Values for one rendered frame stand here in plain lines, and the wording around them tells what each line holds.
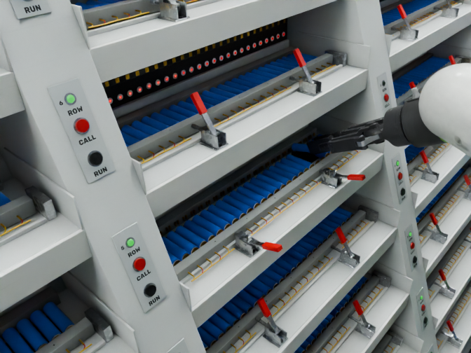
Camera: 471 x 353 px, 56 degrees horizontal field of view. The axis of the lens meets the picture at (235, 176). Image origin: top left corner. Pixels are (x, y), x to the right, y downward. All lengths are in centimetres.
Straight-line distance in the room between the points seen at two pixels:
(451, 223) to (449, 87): 93
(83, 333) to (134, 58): 39
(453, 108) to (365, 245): 53
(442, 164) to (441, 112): 81
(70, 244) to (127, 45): 26
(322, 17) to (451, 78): 47
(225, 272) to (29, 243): 32
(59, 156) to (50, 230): 10
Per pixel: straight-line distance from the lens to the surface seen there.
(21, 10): 57
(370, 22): 106
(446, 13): 150
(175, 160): 69
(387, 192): 114
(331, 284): 100
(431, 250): 143
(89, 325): 70
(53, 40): 58
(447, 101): 66
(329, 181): 95
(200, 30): 70
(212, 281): 74
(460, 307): 183
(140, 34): 63
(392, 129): 86
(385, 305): 124
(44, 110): 56
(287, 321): 93
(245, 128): 76
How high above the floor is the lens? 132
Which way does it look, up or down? 19 degrees down
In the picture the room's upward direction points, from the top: 17 degrees counter-clockwise
